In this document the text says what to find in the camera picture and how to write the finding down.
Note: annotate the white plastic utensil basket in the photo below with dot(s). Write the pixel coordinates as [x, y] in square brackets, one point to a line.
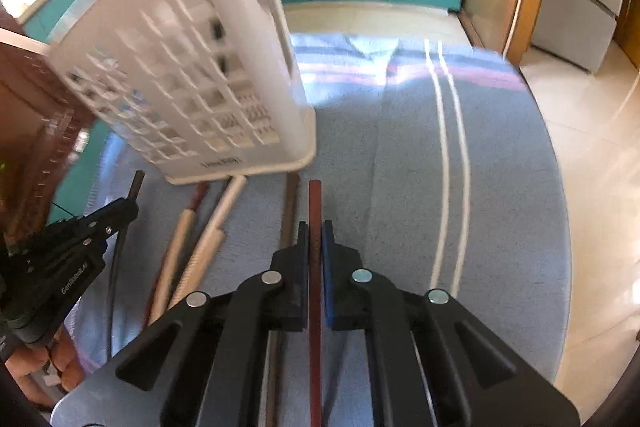
[200, 72]

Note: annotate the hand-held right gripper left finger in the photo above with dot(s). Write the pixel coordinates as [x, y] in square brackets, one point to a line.
[304, 277]

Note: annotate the brown wooden chair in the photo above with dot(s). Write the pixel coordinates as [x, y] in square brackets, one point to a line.
[30, 107]

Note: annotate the beige chopstick with red end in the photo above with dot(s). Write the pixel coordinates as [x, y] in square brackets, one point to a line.
[182, 227]

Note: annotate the dark brown chopstick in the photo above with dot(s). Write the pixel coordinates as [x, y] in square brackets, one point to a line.
[288, 217]

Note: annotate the red-brown chopstick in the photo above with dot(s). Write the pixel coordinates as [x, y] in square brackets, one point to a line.
[315, 207]

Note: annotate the black chopstick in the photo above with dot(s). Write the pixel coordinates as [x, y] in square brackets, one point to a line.
[134, 184]

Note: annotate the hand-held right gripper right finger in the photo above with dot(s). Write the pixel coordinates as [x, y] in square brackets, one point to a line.
[328, 277]

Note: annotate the person's left hand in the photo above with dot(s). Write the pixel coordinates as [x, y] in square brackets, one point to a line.
[60, 364]

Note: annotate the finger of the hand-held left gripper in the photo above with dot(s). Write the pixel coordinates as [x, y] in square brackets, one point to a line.
[107, 213]

